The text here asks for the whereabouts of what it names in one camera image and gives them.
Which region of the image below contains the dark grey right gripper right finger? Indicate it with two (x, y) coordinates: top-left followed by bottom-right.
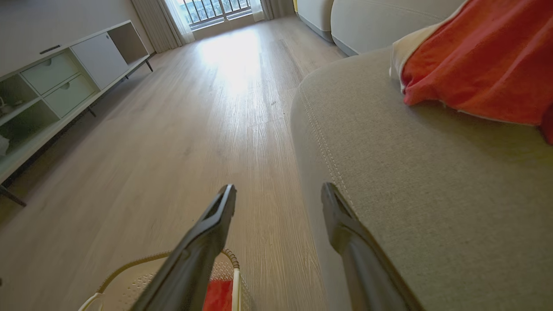
(321, 182), (426, 311)

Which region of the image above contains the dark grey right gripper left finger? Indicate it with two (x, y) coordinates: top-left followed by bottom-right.
(130, 184), (237, 311)

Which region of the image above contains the red-orange garment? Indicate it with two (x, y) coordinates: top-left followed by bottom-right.
(202, 279), (234, 311)

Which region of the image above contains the orange garment with white trim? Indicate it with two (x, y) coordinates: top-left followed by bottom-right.
(391, 0), (553, 145)

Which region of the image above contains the grey and yellow sofa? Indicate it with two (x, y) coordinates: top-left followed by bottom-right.
(290, 0), (553, 311)

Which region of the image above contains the cream perforated laundry basket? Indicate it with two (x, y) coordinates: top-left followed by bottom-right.
(78, 248), (255, 311)

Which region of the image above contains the white cabinet drawer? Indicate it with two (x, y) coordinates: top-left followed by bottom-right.
(44, 74), (98, 117)
(21, 52), (80, 95)

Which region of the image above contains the white TV cabinet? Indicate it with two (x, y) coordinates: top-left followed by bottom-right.
(0, 19), (154, 208)

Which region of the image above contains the white cabinet door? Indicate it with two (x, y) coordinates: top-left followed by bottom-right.
(70, 32), (129, 90)

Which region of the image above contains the grey pleated curtain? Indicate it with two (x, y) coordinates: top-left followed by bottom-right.
(131, 0), (196, 53)
(251, 0), (295, 22)

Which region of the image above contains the metal window railing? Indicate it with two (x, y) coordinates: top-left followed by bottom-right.
(179, 0), (251, 24)

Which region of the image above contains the large window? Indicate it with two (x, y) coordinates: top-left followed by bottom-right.
(175, 0), (253, 31)

